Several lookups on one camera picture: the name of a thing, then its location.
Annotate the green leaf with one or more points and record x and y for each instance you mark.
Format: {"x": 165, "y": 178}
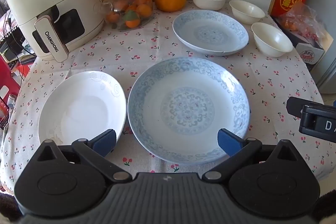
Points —
{"x": 130, "y": 16}

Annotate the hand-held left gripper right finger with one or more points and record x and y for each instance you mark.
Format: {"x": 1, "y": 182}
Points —
{"x": 228, "y": 141}

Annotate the blue patterned plate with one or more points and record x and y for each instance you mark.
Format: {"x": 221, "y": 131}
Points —
{"x": 210, "y": 35}
{"x": 183, "y": 108}

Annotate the red object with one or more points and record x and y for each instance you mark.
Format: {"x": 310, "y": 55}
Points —
{"x": 10, "y": 74}

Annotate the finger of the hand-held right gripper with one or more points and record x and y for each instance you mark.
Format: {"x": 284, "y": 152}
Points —
{"x": 294, "y": 106}

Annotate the pile of small oranges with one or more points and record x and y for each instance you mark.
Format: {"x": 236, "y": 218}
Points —
{"x": 143, "y": 10}

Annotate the cherry print tablecloth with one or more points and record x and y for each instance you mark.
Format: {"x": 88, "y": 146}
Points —
{"x": 105, "y": 64}

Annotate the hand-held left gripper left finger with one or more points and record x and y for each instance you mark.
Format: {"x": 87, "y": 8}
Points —
{"x": 105, "y": 140}

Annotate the white appliance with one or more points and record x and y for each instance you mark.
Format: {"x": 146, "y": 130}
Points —
{"x": 328, "y": 74}

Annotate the plastic bag of oranges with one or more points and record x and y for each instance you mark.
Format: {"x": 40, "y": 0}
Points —
{"x": 304, "y": 19}

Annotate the white plate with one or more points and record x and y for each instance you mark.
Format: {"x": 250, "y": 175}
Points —
{"x": 81, "y": 108}

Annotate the dark cardboard box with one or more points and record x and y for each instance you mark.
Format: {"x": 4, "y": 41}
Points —
{"x": 312, "y": 56}

